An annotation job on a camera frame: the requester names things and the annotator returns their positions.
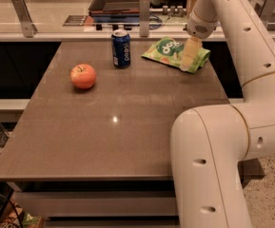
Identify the left metal glass bracket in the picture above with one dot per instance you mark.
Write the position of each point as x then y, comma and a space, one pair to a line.
27, 25

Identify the metal glass bracket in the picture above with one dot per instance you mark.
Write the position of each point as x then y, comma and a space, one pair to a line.
266, 13
144, 18
27, 25

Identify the red apple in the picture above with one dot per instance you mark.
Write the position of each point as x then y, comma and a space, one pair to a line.
83, 76

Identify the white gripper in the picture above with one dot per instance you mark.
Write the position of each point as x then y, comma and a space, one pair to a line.
200, 28

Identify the blue soda can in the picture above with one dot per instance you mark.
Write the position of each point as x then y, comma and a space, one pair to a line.
121, 48

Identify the orange rimmed tray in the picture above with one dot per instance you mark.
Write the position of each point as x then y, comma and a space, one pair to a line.
99, 7

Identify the green rice chip bag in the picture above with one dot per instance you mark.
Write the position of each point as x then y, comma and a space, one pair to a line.
169, 52

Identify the right metal glass bracket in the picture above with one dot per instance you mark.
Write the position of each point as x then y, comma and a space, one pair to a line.
266, 13

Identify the glass railing panel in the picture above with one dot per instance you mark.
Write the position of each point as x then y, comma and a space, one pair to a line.
43, 13

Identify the colourful bag on floor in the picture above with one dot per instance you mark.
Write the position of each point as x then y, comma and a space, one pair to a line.
16, 217

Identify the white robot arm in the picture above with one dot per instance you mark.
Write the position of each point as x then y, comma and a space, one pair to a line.
208, 142

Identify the middle metal glass bracket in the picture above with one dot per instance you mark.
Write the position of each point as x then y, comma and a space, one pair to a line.
144, 18

